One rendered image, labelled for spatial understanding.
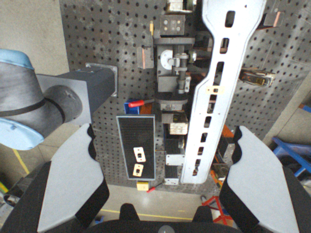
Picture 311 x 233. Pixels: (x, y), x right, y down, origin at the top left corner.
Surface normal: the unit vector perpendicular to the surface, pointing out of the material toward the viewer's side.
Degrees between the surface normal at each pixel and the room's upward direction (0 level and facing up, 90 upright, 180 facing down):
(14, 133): 7
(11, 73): 69
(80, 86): 0
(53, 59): 0
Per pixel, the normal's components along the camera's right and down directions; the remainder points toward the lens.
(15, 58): 0.98, 0.11
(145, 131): -0.03, 0.49
